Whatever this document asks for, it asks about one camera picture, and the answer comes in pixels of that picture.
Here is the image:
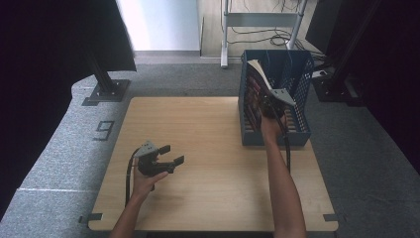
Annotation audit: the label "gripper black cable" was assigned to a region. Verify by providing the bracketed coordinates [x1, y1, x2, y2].
[124, 148, 142, 208]
[277, 113, 292, 176]

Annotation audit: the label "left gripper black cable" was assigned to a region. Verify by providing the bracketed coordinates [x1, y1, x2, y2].
[124, 148, 142, 208]

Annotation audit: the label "person's right hand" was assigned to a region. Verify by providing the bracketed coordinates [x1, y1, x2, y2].
[260, 113, 288, 144]

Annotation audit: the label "black floor cables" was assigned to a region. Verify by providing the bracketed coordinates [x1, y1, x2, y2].
[227, 0, 327, 63]

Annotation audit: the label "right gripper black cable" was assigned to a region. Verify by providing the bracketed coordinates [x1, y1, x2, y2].
[277, 113, 292, 176]

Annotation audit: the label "white metal stand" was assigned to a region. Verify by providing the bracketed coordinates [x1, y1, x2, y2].
[220, 0, 310, 69]

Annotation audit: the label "black post with base plate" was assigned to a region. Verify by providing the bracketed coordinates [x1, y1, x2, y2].
[82, 49, 132, 107]
[311, 0, 380, 107]

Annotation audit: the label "dark curtain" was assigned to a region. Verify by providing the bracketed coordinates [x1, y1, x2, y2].
[356, 0, 420, 178]
[0, 0, 138, 221]

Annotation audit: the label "purple magazine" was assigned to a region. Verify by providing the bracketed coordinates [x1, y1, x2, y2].
[246, 59, 275, 133]

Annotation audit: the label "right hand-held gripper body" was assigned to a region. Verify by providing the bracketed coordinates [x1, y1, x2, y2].
[261, 87, 297, 120]

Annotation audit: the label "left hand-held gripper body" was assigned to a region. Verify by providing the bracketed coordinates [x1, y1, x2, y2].
[133, 140, 176, 178]

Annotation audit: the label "person's left hand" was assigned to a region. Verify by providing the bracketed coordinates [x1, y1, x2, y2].
[131, 166, 169, 201]

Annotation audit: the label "grey tape strip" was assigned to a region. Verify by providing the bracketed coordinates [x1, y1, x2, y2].
[77, 212, 104, 225]
[323, 213, 349, 223]

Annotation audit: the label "blue file rack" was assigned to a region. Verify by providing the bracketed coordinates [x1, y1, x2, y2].
[237, 49, 315, 148]

